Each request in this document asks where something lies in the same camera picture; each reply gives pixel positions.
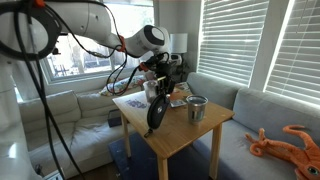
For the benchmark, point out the wooden table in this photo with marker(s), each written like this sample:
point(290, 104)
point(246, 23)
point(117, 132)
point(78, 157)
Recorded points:
point(180, 133)

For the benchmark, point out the small black box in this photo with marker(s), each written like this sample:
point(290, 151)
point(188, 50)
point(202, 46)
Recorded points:
point(114, 119)

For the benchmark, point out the colourful patterned pillow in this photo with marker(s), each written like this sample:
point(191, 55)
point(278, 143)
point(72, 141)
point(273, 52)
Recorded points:
point(121, 86)

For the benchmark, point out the wooden framed panel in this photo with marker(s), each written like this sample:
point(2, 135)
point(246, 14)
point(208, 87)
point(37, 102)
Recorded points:
point(53, 175)

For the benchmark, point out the orange squid plush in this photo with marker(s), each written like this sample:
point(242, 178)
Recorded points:
point(300, 156)

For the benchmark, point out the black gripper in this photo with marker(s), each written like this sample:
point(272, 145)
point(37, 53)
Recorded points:
point(165, 70)

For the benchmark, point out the white red paper piece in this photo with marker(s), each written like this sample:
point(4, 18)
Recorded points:
point(183, 87)

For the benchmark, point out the grey sofa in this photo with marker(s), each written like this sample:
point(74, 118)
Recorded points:
point(266, 113)

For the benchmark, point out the small printed card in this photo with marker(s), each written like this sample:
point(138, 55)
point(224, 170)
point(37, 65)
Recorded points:
point(178, 103)

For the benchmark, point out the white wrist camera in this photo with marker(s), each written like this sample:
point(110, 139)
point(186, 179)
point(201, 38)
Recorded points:
point(176, 59)

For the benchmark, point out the floor lamp white shade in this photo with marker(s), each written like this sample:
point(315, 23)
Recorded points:
point(181, 41)

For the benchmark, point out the white sofa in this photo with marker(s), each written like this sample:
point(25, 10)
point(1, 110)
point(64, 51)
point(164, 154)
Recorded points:
point(83, 140)

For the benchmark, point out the dark potted plant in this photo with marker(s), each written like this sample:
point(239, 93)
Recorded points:
point(183, 70)

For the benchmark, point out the white window blind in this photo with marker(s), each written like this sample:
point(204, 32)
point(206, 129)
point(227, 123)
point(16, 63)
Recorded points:
point(300, 60)
point(230, 40)

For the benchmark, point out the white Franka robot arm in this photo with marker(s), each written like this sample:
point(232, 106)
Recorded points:
point(83, 16)

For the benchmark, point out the black camera on tripod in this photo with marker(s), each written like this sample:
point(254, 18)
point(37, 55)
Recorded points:
point(55, 51)

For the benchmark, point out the metal tumbler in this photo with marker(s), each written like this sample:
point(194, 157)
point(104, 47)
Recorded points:
point(196, 111)

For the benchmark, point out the dark rug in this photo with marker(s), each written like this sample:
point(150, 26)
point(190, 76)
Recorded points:
point(140, 163)

